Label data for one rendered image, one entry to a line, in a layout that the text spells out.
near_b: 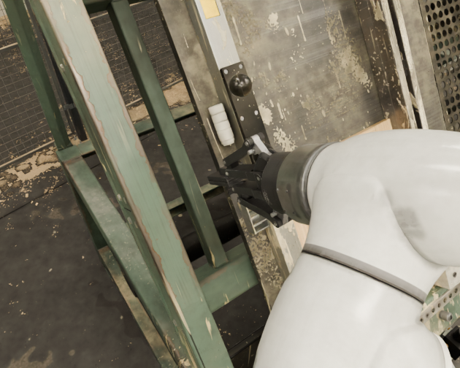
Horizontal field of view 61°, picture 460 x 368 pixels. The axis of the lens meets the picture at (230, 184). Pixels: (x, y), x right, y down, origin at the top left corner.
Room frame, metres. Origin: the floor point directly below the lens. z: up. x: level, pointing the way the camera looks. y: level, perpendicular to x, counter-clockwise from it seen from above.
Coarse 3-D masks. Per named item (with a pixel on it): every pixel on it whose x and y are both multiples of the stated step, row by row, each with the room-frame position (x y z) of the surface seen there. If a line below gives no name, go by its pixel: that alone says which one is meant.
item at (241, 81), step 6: (234, 78) 0.56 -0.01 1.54; (240, 78) 0.55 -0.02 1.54; (246, 78) 0.56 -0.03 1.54; (234, 84) 0.55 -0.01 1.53; (240, 84) 0.55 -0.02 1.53; (246, 84) 0.55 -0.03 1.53; (234, 90) 0.55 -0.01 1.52; (240, 90) 0.54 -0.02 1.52; (246, 90) 0.55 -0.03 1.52; (240, 96) 0.55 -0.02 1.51
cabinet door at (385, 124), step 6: (384, 120) 0.79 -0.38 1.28; (390, 120) 0.80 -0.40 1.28; (372, 126) 0.77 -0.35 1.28; (378, 126) 0.77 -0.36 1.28; (384, 126) 0.78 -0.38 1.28; (390, 126) 0.79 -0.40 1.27; (360, 132) 0.75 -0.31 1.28; (366, 132) 0.75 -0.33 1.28; (348, 138) 0.73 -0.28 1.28; (294, 222) 0.54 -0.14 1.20; (300, 228) 0.54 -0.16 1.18; (306, 228) 0.54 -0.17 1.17; (300, 234) 0.53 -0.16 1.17; (306, 234) 0.53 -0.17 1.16; (300, 240) 0.52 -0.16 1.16
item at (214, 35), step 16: (192, 0) 0.73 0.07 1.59; (192, 16) 0.73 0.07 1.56; (224, 16) 0.73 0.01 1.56; (208, 32) 0.70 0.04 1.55; (224, 32) 0.71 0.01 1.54; (208, 48) 0.69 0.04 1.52; (224, 48) 0.69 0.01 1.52; (208, 64) 0.69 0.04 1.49; (224, 64) 0.67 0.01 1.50; (224, 96) 0.65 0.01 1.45; (240, 144) 0.60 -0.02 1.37; (272, 224) 0.51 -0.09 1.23; (288, 224) 0.52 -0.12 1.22; (272, 240) 0.50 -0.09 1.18; (288, 240) 0.50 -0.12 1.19; (288, 256) 0.47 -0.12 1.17; (288, 272) 0.45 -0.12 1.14
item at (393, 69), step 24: (360, 0) 0.94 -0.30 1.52; (384, 0) 0.90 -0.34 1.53; (384, 24) 0.88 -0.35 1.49; (384, 48) 0.86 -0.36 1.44; (408, 48) 0.87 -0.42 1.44; (384, 72) 0.85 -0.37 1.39; (408, 72) 0.84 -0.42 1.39; (384, 96) 0.83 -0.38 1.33; (408, 96) 0.80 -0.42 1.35; (408, 120) 0.76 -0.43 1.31
